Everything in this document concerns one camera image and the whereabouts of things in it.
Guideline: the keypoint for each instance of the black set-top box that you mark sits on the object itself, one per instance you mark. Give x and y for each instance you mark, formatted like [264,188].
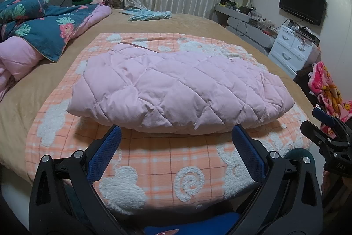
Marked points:
[308,34]

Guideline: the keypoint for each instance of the teal floral quilt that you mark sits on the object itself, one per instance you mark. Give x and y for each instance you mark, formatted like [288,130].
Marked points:
[46,31]

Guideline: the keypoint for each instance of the white drawer cabinet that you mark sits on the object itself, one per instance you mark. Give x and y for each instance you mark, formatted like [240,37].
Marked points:
[286,51]

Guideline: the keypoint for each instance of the pink printed cloth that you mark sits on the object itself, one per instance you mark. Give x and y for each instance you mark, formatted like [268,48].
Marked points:
[327,86]

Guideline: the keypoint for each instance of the grey curved desk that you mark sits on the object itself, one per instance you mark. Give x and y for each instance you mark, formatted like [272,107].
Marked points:
[255,37]

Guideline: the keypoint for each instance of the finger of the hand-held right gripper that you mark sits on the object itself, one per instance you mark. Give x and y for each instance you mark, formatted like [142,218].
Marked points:
[316,134]
[327,119]

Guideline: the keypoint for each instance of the black television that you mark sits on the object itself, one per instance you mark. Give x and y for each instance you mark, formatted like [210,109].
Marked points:
[301,2]

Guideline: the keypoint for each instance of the pink quilted jacket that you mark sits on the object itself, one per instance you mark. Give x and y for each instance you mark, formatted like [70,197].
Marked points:
[178,86]

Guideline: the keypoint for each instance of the dark clothes heap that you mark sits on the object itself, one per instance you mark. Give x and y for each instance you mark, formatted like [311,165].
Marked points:
[302,78]

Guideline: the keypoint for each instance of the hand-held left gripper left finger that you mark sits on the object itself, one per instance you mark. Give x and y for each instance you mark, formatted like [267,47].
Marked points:
[108,147]

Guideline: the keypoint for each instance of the orange plaid blanket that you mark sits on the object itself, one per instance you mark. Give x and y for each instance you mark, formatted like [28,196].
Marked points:
[165,158]

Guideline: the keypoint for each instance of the light blue garment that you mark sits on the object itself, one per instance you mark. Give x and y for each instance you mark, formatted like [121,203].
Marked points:
[148,14]

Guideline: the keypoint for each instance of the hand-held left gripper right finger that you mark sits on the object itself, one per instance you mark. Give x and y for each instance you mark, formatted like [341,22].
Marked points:
[247,152]

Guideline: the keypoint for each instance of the desk clutter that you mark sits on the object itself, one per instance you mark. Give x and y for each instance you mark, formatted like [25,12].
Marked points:
[255,18]

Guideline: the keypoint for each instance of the tan bed sheet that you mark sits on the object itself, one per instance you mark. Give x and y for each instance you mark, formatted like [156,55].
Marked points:
[192,23]

